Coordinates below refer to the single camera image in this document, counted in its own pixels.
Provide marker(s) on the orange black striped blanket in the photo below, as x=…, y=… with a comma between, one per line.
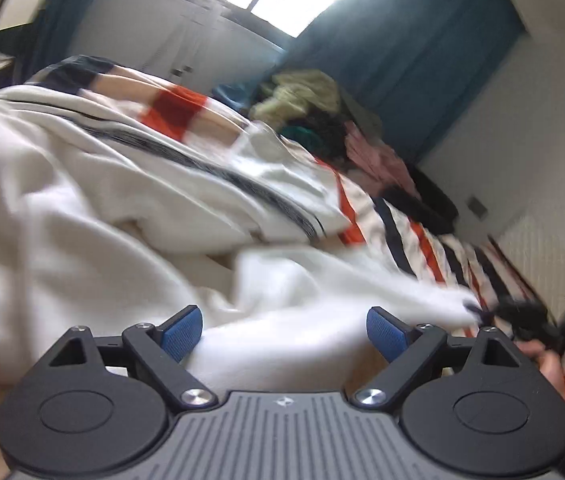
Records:
x=175, y=106

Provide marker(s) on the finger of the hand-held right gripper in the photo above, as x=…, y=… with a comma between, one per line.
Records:
x=477, y=310

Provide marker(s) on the white garment with black stripe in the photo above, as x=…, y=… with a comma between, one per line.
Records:
x=112, y=240

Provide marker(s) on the white cabinet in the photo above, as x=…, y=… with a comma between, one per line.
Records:
x=187, y=45

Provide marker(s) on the pink garment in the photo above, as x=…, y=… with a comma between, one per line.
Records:
x=380, y=157

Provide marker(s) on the olive green garment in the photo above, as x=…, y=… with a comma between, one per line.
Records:
x=297, y=92

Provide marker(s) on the teal garment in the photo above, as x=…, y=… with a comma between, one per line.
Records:
x=302, y=132

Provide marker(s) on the person's right hand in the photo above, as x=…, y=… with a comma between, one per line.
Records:
x=554, y=372

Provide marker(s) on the wall socket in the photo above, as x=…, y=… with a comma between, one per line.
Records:
x=477, y=207

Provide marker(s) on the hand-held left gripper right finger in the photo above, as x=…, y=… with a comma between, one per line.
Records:
x=386, y=334

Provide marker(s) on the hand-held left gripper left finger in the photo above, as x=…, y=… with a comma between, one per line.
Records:
x=182, y=334

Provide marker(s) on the blue curtain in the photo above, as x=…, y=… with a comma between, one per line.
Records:
x=412, y=50
x=57, y=15

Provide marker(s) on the white quilted headboard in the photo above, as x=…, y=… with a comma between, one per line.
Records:
x=557, y=265

